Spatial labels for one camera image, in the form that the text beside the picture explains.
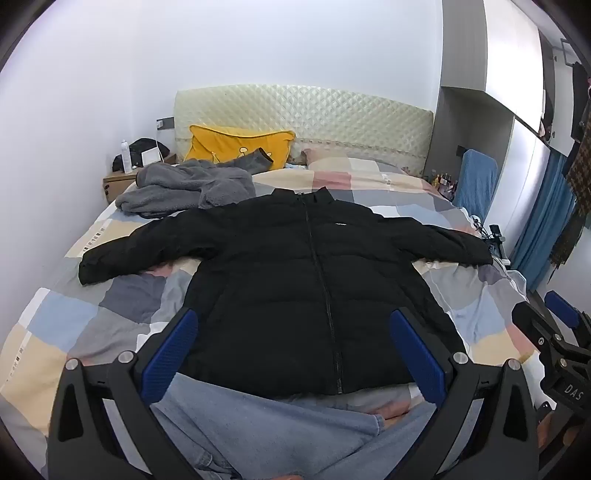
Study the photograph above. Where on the grey wall socket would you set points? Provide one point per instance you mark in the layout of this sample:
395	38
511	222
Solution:
165	123

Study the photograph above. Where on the pink pillow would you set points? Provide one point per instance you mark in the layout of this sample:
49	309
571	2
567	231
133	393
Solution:
332	159

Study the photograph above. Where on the cream quilted headboard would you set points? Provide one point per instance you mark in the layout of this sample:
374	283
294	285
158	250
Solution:
323	110

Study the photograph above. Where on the black bag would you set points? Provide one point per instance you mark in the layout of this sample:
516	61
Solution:
143	144

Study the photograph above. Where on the group of small bottles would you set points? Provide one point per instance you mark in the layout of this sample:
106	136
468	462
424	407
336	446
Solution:
443	180

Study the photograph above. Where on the dark hanging clothes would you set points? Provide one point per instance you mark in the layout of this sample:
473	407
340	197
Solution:
579	175

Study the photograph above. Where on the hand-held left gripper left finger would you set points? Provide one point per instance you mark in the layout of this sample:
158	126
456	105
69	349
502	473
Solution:
168	355

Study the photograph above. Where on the white box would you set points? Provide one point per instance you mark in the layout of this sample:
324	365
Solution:
149	157

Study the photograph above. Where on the grey fleece garment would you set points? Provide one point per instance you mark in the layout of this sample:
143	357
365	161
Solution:
184	184

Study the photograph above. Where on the blue curtain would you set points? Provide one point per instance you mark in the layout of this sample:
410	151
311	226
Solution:
547	221

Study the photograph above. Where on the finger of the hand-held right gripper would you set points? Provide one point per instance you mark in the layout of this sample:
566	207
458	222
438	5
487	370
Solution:
531	323
565	308

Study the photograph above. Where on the clear plastic bottle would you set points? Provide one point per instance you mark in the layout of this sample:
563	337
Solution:
125	157

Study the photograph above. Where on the black puffer jacket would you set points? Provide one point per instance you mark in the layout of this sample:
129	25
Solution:
286	277

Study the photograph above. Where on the black camera tripod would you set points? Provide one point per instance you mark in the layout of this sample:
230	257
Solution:
496	235

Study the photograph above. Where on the yellow pillow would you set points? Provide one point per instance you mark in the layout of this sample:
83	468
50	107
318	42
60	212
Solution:
221	141

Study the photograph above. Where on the blue towel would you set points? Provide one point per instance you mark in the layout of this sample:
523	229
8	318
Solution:
475	184

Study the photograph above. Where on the white wardrobe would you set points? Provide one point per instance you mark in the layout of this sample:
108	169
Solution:
508	55

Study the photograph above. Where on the wooden nightstand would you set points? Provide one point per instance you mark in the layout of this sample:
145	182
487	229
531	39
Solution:
117	182

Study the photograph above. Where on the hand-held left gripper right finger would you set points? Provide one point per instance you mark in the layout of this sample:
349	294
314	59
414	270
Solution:
415	355

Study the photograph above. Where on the patchwork quilt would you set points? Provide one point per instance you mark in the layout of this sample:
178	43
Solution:
60	318

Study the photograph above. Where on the light blue jeans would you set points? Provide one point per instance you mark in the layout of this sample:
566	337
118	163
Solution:
258	429

